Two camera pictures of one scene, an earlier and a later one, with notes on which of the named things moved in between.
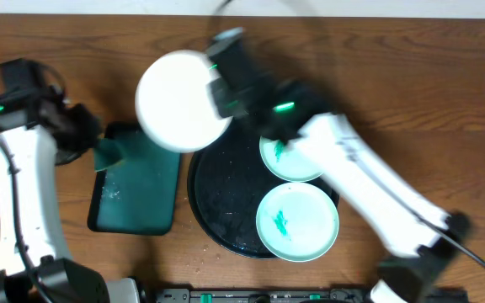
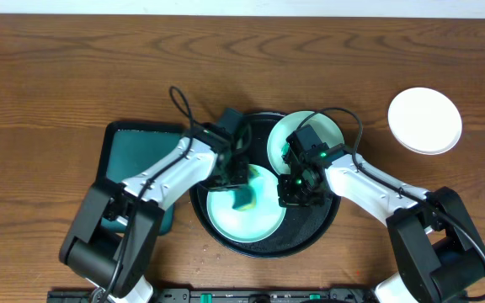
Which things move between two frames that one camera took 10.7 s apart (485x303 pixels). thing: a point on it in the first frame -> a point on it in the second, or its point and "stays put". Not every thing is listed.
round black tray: x=226 y=183 stays put
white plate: x=174 y=105 -> x=425 y=120
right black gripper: x=219 y=93 -> x=295 y=194
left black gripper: x=85 y=130 -> x=234 y=175
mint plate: x=297 y=221 -> x=253 y=224
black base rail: x=263 y=295 stays put
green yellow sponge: x=107 y=153 -> x=244 y=199
